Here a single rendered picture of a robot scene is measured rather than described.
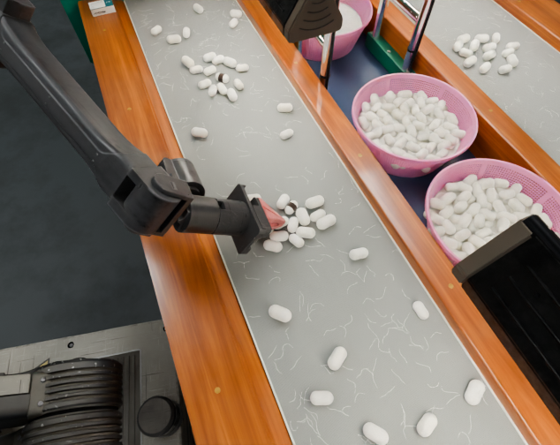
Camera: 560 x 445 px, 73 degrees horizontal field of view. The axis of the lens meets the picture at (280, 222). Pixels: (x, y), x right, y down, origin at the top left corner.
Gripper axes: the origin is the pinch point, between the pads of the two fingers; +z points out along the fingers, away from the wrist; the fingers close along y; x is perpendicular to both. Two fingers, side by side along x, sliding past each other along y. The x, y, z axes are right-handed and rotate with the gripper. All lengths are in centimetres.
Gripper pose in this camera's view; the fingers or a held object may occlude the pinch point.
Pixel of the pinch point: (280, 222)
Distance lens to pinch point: 67.7
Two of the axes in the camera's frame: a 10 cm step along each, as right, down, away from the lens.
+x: -5.7, 6.1, 5.5
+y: -3.7, -7.9, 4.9
